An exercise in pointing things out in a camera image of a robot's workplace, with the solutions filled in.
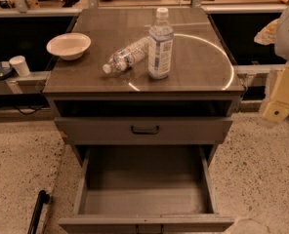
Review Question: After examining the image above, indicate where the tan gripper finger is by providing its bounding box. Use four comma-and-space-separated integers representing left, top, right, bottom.
261, 61, 289, 125

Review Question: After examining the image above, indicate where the blue label plastic bottle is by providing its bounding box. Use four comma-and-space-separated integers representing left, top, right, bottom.
148, 8, 174, 79

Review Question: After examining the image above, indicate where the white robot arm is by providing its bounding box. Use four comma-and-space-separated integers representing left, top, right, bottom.
254, 5, 289, 127

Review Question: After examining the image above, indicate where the grey drawer cabinet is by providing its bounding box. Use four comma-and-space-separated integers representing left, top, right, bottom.
41, 7, 247, 234

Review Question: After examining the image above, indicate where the clear crushed plastic bottle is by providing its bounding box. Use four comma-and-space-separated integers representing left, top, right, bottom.
103, 37, 149, 74

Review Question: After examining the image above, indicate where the open middle grey drawer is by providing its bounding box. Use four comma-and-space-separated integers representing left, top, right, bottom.
59, 145, 234, 234

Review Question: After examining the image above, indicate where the top grey drawer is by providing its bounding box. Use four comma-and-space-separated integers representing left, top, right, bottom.
55, 117, 232, 145

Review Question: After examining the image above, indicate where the white paper bowl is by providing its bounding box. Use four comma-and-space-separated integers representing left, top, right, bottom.
46, 33, 91, 60

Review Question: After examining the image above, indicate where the black bar on floor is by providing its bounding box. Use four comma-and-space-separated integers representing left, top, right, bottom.
27, 190, 50, 234

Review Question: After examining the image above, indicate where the white paper cup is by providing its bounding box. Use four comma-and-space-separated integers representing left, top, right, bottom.
9, 56, 30, 77

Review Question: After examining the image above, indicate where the black cable on floor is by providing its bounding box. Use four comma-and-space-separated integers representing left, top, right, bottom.
0, 104, 48, 116

